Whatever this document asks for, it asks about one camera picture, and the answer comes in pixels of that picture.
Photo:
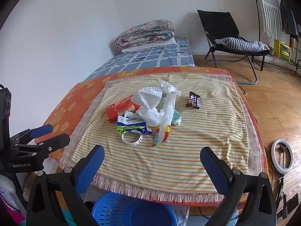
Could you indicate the black folding chair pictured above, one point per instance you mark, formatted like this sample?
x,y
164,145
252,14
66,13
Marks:
x,y
218,26

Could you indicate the dark hanging garment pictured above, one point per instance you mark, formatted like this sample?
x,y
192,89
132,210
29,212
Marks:
x,y
288,21

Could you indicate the white lace cloth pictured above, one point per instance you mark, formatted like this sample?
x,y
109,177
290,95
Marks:
x,y
6,186

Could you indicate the dark foil snack wrapper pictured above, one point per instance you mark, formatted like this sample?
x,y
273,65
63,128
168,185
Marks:
x,y
194,100

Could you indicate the teal tube with white cap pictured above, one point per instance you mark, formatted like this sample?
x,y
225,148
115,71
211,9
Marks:
x,y
176,117

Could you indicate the yellow striped blanket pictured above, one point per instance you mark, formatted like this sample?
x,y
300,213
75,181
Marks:
x,y
188,141

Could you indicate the hanging green striped cloth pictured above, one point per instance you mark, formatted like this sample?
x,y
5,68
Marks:
x,y
270,11

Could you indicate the red cardboard box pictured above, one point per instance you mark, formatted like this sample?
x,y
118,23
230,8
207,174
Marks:
x,y
120,109

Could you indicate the clear plastic bag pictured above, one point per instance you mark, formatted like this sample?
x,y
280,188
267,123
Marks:
x,y
183,216

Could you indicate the blue plaid bed sheet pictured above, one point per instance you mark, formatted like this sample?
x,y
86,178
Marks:
x,y
145,58

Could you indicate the blue green snack packet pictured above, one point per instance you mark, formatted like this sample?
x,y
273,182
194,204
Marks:
x,y
131,128

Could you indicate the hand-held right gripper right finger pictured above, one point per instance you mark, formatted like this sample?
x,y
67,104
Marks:
x,y
212,167

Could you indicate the black clothes rack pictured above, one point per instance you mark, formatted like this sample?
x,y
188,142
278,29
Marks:
x,y
259,28

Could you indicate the yellow green box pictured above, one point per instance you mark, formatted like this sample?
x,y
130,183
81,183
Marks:
x,y
283,50

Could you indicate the colourful striped wrapper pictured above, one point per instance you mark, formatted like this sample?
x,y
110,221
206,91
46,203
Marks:
x,y
162,134

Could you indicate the orange floral blanket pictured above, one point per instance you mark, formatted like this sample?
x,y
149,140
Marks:
x,y
70,103

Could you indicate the folded floral quilt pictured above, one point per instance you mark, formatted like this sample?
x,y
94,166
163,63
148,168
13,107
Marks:
x,y
145,34

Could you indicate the white plastic bag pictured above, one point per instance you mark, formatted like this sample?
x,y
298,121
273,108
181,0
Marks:
x,y
148,98

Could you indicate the teal cloth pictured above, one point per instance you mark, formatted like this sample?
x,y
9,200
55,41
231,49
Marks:
x,y
67,219

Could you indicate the striped garment on chair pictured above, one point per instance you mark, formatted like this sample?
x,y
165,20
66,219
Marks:
x,y
239,44

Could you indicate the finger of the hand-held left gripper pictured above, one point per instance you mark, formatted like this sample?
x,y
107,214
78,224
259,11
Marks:
x,y
41,130
55,142

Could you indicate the pink cloth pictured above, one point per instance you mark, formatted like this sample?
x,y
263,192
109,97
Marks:
x,y
9,214

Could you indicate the blue plastic basket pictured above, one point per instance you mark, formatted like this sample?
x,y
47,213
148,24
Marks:
x,y
141,214

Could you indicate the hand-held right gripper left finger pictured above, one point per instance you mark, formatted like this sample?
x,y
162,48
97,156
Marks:
x,y
90,167

